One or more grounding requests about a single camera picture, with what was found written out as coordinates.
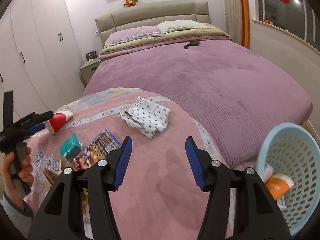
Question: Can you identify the colourful printed card box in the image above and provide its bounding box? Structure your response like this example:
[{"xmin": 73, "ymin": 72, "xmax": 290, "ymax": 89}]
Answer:
[{"xmin": 73, "ymin": 130, "xmax": 121, "ymax": 170}]

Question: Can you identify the white patterned pillow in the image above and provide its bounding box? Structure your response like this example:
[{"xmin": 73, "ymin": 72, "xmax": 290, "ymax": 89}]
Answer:
[{"xmin": 156, "ymin": 20, "xmax": 206, "ymax": 34}]

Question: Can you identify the small picture frame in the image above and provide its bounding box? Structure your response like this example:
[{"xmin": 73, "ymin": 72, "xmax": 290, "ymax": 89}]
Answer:
[{"xmin": 85, "ymin": 50, "xmax": 97, "ymax": 61}]

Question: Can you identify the white dotted paper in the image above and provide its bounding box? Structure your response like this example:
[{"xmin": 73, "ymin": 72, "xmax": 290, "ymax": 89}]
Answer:
[{"xmin": 119, "ymin": 96, "xmax": 171, "ymax": 138}]

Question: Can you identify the beige orange curtain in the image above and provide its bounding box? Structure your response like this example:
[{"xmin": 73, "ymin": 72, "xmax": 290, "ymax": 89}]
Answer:
[{"xmin": 225, "ymin": 0, "xmax": 250, "ymax": 49}]

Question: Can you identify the small dark object on bed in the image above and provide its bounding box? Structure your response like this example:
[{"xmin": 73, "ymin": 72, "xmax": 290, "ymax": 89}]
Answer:
[{"xmin": 184, "ymin": 41, "xmax": 200, "ymax": 49}]

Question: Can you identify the orange plush toy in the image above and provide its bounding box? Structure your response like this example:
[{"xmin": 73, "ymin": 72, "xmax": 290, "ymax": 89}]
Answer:
[{"xmin": 124, "ymin": 0, "xmax": 138, "ymax": 7}]

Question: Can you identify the teal tissue pack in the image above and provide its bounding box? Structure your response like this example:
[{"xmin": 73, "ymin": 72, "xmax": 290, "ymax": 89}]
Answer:
[{"xmin": 60, "ymin": 133, "xmax": 82, "ymax": 161}]

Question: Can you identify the folded beige quilt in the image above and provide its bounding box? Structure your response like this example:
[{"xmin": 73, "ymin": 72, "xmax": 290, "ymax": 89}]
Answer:
[{"xmin": 99, "ymin": 23, "xmax": 232, "ymax": 56}]

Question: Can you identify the beige padded headboard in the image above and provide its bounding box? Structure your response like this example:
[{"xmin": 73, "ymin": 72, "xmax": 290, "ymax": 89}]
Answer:
[{"xmin": 95, "ymin": 0, "xmax": 211, "ymax": 45}]

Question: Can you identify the dark window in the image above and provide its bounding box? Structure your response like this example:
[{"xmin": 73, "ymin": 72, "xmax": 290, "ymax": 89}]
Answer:
[{"xmin": 258, "ymin": 0, "xmax": 319, "ymax": 49}]

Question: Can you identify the light blue plastic basket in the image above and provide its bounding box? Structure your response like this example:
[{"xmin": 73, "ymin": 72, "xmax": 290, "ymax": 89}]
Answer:
[{"xmin": 256, "ymin": 122, "xmax": 319, "ymax": 236}]

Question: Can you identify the purple pillow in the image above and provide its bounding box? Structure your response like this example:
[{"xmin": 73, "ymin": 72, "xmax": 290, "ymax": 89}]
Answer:
[{"xmin": 104, "ymin": 25, "xmax": 164, "ymax": 48}]

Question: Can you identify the red white paper cup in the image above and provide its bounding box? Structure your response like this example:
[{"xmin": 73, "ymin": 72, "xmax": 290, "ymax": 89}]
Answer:
[{"xmin": 44, "ymin": 109, "xmax": 73, "ymax": 134}]

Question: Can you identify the purple bed cover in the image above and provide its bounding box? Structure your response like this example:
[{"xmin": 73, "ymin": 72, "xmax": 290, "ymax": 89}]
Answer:
[{"xmin": 84, "ymin": 40, "xmax": 313, "ymax": 166}]

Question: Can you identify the orange white bottle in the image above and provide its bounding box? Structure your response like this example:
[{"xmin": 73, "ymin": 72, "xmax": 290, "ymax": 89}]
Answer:
[{"xmin": 265, "ymin": 173, "xmax": 294, "ymax": 200}]

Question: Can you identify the grey sleeve forearm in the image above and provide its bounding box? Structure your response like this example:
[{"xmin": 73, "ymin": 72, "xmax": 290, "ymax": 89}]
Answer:
[{"xmin": 1, "ymin": 193, "xmax": 34, "ymax": 238}]

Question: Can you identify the pink elephant blanket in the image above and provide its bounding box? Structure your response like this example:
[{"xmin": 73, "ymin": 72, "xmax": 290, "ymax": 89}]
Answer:
[{"xmin": 25, "ymin": 88, "xmax": 224, "ymax": 239}]

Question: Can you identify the person's left hand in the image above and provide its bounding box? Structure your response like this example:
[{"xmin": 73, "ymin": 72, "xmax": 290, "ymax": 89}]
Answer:
[{"xmin": 0, "ymin": 146, "xmax": 34, "ymax": 207}]

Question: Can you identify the beige bedside table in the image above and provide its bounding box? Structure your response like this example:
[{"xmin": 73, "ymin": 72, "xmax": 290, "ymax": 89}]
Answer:
[{"xmin": 80, "ymin": 57, "xmax": 101, "ymax": 84}]

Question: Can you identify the white wardrobe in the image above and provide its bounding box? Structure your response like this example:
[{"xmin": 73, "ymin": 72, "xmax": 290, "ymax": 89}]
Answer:
[{"xmin": 1, "ymin": 0, "xmax": 84, "ymax": 119}]

